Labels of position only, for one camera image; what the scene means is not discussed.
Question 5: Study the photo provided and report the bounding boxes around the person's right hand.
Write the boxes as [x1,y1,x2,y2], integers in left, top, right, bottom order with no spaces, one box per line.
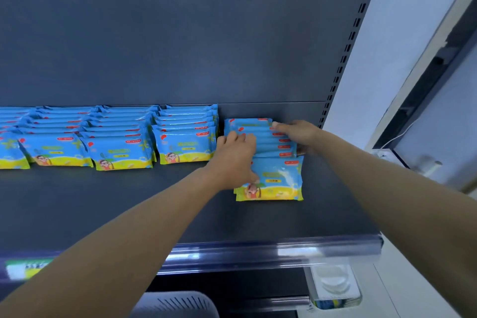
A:
[271,120,324,155]

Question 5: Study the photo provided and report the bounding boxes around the person's left hand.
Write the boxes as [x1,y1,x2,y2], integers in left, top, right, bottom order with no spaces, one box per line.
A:
[204,131,261,192]

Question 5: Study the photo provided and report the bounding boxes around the short row blue wipe packets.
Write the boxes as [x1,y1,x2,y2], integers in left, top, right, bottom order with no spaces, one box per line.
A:
[224,118,305,202]

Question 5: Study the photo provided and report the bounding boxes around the person's left forearm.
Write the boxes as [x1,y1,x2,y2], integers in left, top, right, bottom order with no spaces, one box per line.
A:
[0,167,220,318]

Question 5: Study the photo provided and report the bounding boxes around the person's right forearm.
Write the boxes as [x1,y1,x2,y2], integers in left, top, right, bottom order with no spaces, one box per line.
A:
[311,128,477,318]

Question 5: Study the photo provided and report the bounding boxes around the dark gray metal shelf board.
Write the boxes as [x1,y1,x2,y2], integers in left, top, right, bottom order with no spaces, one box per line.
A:
[0,101,384,255]

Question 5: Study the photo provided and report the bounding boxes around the long rows of blue wipe packs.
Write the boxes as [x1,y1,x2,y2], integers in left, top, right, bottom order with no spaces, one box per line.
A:
[0,104,219,171]

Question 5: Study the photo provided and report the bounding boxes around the slotted dark shelf upright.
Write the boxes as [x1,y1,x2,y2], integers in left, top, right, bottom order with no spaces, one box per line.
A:
[318,0,388,129]

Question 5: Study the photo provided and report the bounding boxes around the dark gray shelf back panel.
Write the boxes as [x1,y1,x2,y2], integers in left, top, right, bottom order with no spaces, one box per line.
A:
[0,0,379,108]

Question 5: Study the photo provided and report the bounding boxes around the box of white round lids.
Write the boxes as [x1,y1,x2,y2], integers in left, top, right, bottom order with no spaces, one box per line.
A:
[304,263,363,310]

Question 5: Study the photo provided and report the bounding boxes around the white perforated plastic object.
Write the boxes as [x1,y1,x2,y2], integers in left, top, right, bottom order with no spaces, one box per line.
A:
[130,290,220,318]

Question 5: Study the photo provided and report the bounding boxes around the green and white price tag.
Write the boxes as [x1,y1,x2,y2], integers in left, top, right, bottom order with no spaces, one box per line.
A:
[5,258,53,281]

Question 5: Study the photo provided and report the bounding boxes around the clear plastic price rail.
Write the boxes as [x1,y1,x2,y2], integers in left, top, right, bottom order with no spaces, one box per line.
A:
[0,234,384,285]

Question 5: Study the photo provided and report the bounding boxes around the white cable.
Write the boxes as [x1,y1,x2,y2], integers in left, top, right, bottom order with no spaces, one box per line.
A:
[379,119,417,151]

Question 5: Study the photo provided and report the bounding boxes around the white window frame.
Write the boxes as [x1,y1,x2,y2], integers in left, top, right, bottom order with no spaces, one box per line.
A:
[364,0,477,195]

